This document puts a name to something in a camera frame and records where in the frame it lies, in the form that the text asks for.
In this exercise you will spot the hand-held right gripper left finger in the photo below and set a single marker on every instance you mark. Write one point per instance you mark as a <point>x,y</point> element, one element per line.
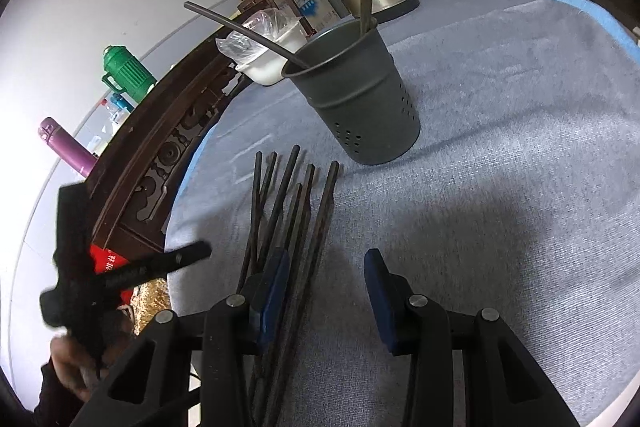
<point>272,287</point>

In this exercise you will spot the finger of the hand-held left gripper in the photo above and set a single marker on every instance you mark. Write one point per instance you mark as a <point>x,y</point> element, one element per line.
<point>165,259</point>

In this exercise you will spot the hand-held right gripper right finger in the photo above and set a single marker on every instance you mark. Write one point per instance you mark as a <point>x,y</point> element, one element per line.
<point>382,302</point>

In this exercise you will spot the bunch of dark chopsticks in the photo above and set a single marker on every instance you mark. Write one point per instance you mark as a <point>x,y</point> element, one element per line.
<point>286,187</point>

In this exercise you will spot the dark green perforated utensil holder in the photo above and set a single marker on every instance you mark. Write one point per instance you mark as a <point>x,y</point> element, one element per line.
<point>360,107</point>

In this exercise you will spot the person's left forearm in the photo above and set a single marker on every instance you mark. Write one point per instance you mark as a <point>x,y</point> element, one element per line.
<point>55,394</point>

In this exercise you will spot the person's left hand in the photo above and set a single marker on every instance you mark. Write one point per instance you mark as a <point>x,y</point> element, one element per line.
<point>75,359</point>

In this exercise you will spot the red packet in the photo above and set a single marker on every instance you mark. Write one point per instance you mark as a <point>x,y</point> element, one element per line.
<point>106,259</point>

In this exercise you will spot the golden glitter packet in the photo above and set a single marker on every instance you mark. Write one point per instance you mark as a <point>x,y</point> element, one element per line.
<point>147,304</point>

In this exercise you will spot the purple bottle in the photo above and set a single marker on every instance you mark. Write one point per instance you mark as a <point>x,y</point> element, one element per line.
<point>67,147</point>

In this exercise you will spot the carved dark wooden chair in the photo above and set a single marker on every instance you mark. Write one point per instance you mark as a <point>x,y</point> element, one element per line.
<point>160,142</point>

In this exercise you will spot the blue bottle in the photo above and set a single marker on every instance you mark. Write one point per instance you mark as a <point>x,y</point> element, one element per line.
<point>119,103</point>

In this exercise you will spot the green thermos jug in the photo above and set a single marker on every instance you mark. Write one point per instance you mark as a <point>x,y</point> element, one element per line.
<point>127,74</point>

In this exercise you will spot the grey table cloth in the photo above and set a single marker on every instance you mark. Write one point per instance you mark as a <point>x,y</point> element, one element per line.
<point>500,157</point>

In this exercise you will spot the clear plastic bag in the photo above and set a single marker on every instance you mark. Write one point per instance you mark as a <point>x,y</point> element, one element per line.
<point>250,34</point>

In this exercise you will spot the white box with blue print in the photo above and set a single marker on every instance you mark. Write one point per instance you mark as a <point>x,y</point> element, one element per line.
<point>312,2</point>

